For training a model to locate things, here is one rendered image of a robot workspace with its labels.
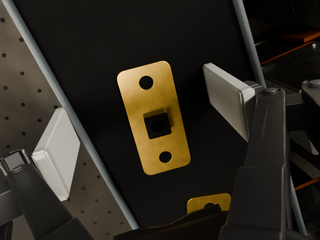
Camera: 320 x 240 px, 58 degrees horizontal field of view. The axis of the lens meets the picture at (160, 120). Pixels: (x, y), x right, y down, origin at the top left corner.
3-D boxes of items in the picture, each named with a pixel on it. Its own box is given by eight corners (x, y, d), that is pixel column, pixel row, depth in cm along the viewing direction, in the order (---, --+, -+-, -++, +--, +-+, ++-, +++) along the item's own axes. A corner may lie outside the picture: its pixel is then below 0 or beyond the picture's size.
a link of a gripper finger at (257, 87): (273, 113, 13) (337, 94, 13) (231, 84, 17) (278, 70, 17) (276, 143, 13) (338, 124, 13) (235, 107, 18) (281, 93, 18)
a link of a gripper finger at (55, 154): (69, 199, 15) (55, 204, 15) (81, 142, 21) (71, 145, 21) (45, 150, 14) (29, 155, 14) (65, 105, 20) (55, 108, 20)
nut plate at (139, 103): (191, 162, 23) (195, 169, 22) (145, 175, 23) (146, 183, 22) (168, 58, 20) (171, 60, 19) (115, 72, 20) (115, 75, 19)
